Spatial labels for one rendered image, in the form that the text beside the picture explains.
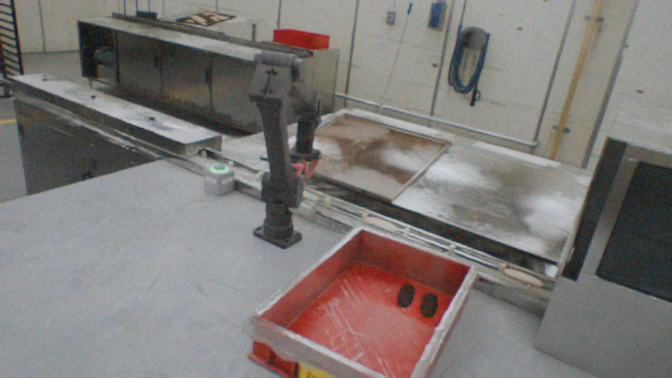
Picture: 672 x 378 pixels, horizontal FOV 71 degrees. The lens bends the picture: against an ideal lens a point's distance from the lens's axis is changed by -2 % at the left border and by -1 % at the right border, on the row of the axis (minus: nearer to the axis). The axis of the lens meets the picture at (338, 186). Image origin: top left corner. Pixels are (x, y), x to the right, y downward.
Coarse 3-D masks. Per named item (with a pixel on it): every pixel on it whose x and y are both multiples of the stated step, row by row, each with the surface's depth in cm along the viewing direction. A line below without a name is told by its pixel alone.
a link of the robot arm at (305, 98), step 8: (256, 56) 104; (296, 64) 103; (304, 64) 106; (296, 72) 103; (304, 72) 107; (296, 80) 108; (304, 80) 109; (296, 88) 116; (304, 88) 124; (312, 88) 136; (288, 96) 125; (296, 96) 123; (304, 96) 126; (312, 96) 134; (320, 96) 142; (296, 104) 135; (304, 104) 133; (312, 104) 135
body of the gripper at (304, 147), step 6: (300, 138) 145; (306, 138) 144; (312, 138) 146; (300, 144) 145; (306, 144) 145; (312, 144) 147; (294, 150) 148; (300, 150) 146; (306, 150) 146; (312, 150) 148; (318, 150) 151; (300, 156) 143; (306, 156) 145
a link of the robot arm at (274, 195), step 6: (270, 192) 128; (276, 192) 127; (282, 192) 127; (270, 198) 128; (276, 198) 128; (282, 198) 127; (270, 204) 128; (276, 204) 127; (282, 204) 128; (270, 210) 128; (276, 210) 128; (282, 210) 128
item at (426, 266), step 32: (320, 256) 108; (352, 256) 122; (384, 256) 122; (416, 256) 117; (448, 256) 114; (288, 288) 95; (320, 288) 109; (448, 288) 116; (256, 320) 85; (288, 320) 98; (448, 320) 91; (288, 352) 82; (320, 352) 79
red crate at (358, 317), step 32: (352, 288) 115; (384, 288) 116; (416, 288) 118; (320, 320) 102; (352, 320) 103; (384, 320) 105; (416, 320) 106; (256, 352) 89; (352, 352) 94; (384, 352) 95; (416, 352) 96
